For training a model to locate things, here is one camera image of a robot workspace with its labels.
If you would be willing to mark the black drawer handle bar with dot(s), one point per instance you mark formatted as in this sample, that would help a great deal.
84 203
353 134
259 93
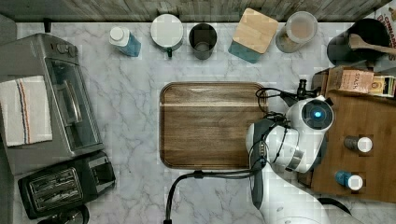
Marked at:
304 93

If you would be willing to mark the wooden drawer cabinet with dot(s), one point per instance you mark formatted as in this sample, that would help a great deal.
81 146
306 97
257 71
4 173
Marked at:
357 115

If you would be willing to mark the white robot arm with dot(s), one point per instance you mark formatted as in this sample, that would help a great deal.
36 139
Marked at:
293 145

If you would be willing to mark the wooden cutting board tray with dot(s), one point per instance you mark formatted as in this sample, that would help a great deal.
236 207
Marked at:
203 125

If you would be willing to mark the dark grey cup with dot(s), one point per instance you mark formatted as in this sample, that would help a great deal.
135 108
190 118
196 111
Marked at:
203 38

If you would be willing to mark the white lidded mug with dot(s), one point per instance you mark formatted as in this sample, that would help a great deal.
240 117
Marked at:
167 32

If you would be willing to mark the teal canister wooden lid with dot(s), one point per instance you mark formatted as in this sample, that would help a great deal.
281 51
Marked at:
252 36

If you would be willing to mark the blue bottle white cap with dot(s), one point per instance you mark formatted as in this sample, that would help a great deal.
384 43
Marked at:
121 38

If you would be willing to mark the silver toaster oven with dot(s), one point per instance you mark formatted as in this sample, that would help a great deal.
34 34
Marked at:
74 129

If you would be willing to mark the clear glass jar with lid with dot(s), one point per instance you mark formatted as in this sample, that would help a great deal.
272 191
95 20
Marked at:
300 28

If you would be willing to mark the black utensil holder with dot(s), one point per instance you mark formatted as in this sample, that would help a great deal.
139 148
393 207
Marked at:
340 53

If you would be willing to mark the black round object bottom right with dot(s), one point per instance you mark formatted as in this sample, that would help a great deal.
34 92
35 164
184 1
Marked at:
337 212

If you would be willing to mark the black round appliance bottom left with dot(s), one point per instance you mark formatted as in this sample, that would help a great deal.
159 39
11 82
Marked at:
77 215

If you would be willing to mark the blue spice shaker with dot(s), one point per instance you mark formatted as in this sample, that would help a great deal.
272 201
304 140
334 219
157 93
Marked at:
347 179

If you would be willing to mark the striped white dish towel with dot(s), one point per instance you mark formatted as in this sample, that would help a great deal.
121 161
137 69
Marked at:
25 110

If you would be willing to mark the wooden spoon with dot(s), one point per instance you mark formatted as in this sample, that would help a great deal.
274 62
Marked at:
356 42

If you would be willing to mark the black two-slot toaster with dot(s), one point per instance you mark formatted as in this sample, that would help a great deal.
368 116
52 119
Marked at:
66 185

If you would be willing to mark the yellow tea packets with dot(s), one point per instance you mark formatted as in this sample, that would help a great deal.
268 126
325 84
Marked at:
383 86

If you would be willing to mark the cereal box top right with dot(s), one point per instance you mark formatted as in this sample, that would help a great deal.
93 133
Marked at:
386 18

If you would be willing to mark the black wall peg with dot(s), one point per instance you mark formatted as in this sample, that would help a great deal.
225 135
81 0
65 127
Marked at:
47 25

